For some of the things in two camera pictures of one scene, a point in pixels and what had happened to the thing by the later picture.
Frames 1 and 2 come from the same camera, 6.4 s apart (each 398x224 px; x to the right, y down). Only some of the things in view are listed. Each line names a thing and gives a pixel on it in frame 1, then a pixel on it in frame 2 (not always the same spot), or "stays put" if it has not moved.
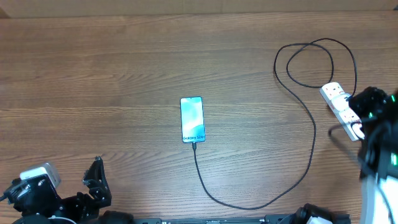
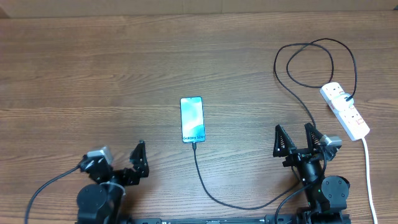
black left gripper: [98, 182] to [132, 178]
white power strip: [348, 117] stays put
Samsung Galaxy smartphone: [192, 119] stays put
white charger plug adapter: [340, 101] stays put
